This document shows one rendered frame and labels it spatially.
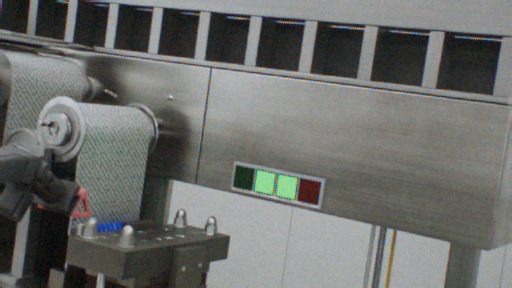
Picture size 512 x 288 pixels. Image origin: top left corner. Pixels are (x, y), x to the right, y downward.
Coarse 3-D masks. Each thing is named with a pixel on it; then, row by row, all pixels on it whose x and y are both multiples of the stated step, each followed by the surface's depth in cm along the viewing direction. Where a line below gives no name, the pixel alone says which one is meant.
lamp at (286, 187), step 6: (282, 180) 188; (288, 180) 188; (294, 180) 187; (282, 186) 188; (288, 186) 187; (294, 186) 187; (276, 192) 189; (282, 192) 188; (288, 192) 187; (294, 192) 187; (288, 198) 187; (294, 198) 187
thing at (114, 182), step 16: (80, 160) 179; (96, 160) 184; (112, 160) 188; (128, 160) 193; (144, 160) 198; (80, 176) 180; (96, 176) 184; (112, 176) 189; (128, 176) 194; (144, 176) 199; (96, 192) 185; (112, 192) 190; (128, 192) 195; (80, 208) 182; (96, 208) 186; (112, 208) 191; (128, 208) 196
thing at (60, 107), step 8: (56, 104) 181; (64, 104) 180; (48, 112) 183; (56, 112) 181; (64, 112) 180; (72, 112) 179; (72, 120) 179; (72, 128) 179; (72, 136) 179; (48, 144) 182; (72, 144) 179; (56, 152) 181; (64, 152) 180
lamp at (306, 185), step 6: (306, 180) 185; (300, 186) 186; (306, 186) 185; (312, 186) 184; (318, 186) 183; (300, 192) 186; (306, 192) 185; (312, 192) 184; (318, 192) 183; (300, 198) 186; (306, 198) 185; (312, 198) 184
